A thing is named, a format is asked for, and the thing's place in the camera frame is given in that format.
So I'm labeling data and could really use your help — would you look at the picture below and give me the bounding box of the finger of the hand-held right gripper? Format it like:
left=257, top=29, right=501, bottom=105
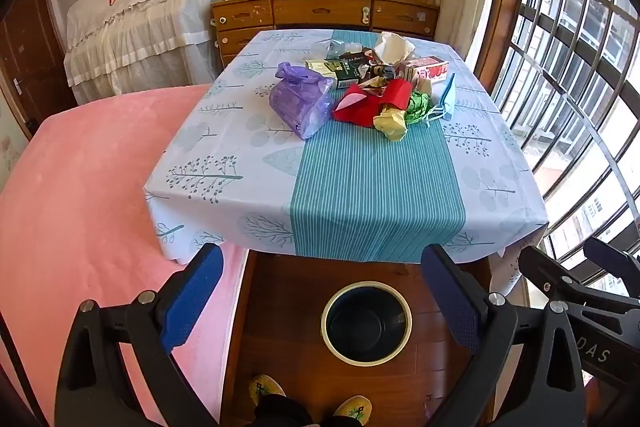
left=583, top=236, right=640, bottom=280
left=518, top=246, right=608, bottom=308

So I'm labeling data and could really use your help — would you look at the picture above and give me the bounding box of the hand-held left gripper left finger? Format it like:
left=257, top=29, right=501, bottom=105
left=54, top=243, right=224, bottom=427

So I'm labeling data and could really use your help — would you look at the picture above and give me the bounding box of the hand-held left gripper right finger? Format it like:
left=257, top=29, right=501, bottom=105
left=421, top=243, right=587, bottom=427

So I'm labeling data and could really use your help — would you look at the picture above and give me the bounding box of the dark bin with cream rim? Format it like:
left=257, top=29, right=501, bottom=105
left=320, top=281, right=413, bottom=367

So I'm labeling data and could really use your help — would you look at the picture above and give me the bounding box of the dark printed wrapper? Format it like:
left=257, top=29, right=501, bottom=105
left=357, top=66, right=397, bottom=90

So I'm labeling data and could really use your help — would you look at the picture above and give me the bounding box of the cream and green chocolate box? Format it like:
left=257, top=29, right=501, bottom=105
left=305, top=58, right=370, bottom=90

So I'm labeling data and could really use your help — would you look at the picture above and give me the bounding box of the person's left shoe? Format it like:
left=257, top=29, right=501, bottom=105
left=248, top=374, right=287, bottom=408

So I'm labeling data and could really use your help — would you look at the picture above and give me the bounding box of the person's shoe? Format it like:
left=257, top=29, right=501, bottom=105
left=332, top=396, right=373, bottom=422
left=248, top=374, right=287, bottom=408

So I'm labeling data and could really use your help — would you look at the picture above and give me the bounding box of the tree print tablecloth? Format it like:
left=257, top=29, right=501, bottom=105
left=144, top=28, right=550, bottom=298

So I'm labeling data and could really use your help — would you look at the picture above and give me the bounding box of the person's right shoe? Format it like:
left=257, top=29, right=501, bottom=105
left=332, top=396, right=373, bottom=422

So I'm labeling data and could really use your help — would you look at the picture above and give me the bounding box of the yellow crumpled paper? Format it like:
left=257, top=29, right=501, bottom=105
left=372, top=104, right=412, bottom=142

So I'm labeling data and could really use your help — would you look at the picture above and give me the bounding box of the blue face mask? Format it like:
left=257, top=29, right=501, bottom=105
left=425, top=73, right=457, bottom=128

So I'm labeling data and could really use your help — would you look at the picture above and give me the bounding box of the green crumpled paper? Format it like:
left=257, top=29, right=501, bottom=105
left=404, top=91, right=435, bottom=126

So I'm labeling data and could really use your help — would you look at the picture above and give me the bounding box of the red paper packaging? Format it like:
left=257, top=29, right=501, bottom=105
left=332, top=78, right=416, bottom=128

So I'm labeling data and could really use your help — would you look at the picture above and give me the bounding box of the purple plastic bag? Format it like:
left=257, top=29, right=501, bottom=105
left=269, top=62, right=337, bottom=140

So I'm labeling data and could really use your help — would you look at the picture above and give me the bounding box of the red and white carton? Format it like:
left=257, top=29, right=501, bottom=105
left=397, top=56, right=450, bottom=85

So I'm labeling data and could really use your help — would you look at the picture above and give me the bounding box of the beige crumpled paper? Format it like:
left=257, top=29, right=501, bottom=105
left=372, top=32, right=418, bottom=65

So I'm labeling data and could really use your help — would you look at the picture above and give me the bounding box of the brown wooden door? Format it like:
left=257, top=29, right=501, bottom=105
left=0, top=0, right=78, bottom=140

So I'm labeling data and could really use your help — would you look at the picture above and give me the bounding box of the wooden dresser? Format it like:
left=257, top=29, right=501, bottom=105
left=211, top=0, right=441, bottom=72

